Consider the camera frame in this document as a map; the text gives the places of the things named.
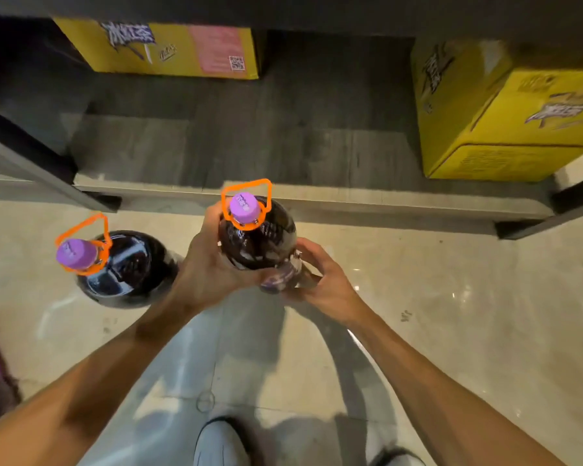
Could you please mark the person's right hand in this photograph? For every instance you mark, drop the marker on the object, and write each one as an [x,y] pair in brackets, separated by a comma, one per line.
[335,293]

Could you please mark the person's left hand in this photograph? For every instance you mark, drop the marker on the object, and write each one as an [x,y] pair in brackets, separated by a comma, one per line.
[204,276]

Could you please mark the person's left forearm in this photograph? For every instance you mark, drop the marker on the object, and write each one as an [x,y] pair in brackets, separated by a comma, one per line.
[77,393]

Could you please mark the person's right forearm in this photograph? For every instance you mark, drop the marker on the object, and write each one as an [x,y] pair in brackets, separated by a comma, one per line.
[447,397]

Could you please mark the person's left white shoe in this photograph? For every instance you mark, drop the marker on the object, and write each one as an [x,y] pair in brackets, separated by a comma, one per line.
[221,446]

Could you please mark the person's white shoe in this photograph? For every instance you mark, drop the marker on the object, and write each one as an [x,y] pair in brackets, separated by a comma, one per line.
[221,446]
[398,458]

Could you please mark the person's right white shoe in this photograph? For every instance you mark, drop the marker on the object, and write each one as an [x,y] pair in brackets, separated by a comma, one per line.
[398,458]

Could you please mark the dark metal display table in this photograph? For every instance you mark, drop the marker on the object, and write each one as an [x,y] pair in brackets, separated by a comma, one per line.
[272,116]

